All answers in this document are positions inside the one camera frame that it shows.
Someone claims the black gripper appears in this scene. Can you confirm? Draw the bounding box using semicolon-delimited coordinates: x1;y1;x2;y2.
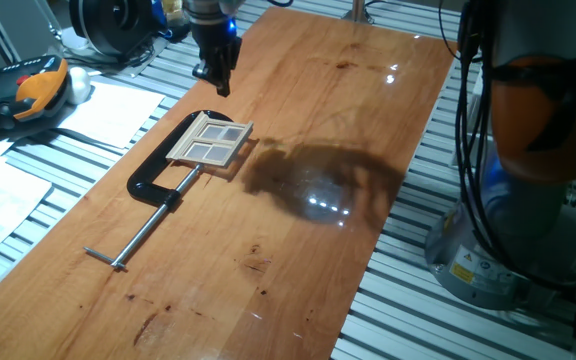
190;18;243;99

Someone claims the white paper sheet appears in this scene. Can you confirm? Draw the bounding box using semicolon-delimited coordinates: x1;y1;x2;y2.
0;152;54;275
56;81;167;151

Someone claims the black filament spool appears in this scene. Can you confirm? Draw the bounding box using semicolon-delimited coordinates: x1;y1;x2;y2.
69;0;162;57

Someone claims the black metal C-clamp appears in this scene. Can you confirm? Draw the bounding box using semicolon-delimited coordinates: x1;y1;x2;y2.
83;109;237;271

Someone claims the white computer mouse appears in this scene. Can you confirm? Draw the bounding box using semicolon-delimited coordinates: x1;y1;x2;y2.
66;66;93;106

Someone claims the glossy wooden board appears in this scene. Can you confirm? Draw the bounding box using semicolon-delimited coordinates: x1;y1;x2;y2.
0;7;457;360

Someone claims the orange and black teach pendant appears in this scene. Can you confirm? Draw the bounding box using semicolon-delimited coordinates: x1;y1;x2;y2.
0;54;70;133

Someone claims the miniature wooden window frame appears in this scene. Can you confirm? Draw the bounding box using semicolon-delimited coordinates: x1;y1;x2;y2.
165;111;255;169

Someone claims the wooden frame post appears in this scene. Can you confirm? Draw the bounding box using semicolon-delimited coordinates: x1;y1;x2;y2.
341;0;375;25

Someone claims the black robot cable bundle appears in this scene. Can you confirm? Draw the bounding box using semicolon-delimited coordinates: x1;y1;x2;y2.
437;0;576;296

